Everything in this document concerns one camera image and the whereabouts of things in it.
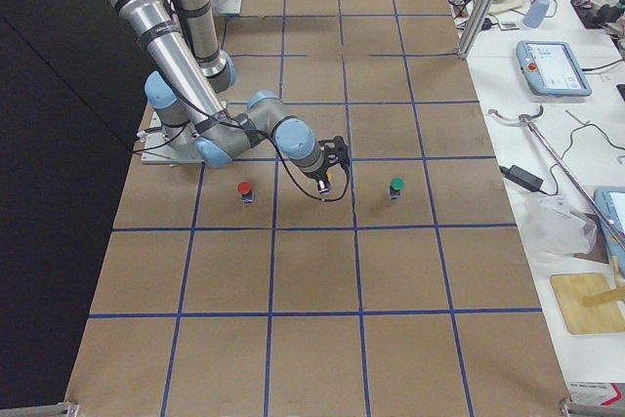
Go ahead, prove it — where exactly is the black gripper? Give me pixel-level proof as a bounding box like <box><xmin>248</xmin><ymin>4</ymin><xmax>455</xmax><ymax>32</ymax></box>
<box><xmin>312</xmin><ymin>141</ymin><xmax>332</xmax><ymax>192</ymax></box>

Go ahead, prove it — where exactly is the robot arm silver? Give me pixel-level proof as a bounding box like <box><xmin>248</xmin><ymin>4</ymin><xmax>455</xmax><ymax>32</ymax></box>
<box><xmin>109</xmin><ymin>0</ymin><xmax>350</xmax><ymax>199</ymax></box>

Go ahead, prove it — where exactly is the red push button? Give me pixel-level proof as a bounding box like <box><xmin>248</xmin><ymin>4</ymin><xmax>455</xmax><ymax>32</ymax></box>
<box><xmin>236</xmin><ymin>181</ymin><xmax>255</xmax><ymax>204</ymax></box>

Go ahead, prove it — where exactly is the black power adapter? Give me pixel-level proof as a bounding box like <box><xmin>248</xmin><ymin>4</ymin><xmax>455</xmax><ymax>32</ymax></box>
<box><xmin>505</xmin><ymin>165</ymin><xmax>543</xmax><ymax>192</ymax></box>

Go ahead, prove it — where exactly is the metal rod tool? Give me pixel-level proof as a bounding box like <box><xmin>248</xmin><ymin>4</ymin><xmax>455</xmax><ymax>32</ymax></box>
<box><xmin>487</xmin><ymin>105</ymin><xmax>624</xmax><ymax>248</ymax></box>

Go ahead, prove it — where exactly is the clear plastic bag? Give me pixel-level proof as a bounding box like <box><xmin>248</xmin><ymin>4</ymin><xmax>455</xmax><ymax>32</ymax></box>
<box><xmin>520</xmin><ymin>195</ymin><xmax>598</xmax><ymax>255</ymax></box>

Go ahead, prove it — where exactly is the far teach pendant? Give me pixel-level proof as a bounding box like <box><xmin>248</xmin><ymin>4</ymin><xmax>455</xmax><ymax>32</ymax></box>
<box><xmin>516</xmin><ymin>41</ymin><xmax>592</xmax><ymax>98</ymax></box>

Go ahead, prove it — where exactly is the teach pendant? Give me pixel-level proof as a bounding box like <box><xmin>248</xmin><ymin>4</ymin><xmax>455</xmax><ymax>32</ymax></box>
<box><xmin>593</xmin><ymin>186</ymin><xmax>625</xmax><ymax>262</ymax></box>
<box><xmin>516</xmin><ymin>41</ymin><xmax>592</xmax><ymax>98</ymax></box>

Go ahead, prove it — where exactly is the wooden cutting board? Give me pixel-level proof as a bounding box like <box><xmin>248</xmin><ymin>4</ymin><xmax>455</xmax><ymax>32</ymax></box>
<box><xmin>550</xmin><ymin>273</ymin><xmax>624</xmax><ymax>335</ymax></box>

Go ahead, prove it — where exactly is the blue plastic cup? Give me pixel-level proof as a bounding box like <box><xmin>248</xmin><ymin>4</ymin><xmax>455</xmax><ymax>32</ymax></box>
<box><xmin>521</xmin><ymin>0</ymin><xmax>551</xmax><ymax>29</ymax></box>

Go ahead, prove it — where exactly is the near teach pendant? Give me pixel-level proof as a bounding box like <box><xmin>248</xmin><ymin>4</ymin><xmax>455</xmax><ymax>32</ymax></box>
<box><xmin>593</xmin><ymin>186</ymin><xmax>625</xmax><ymax>262</ymax></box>

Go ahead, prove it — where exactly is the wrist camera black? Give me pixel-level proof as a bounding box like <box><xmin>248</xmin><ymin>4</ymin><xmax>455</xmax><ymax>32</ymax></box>
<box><xmin>320</xmin><ymin>136</ymin><xmax>351</xmax><ymax>171</ymax></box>

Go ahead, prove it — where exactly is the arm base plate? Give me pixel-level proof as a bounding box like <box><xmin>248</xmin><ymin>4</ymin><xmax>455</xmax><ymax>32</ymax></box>
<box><xmin>137</xmin><ymin>107</ymin><xmax>202</xmax><ymax>166</ymax></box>

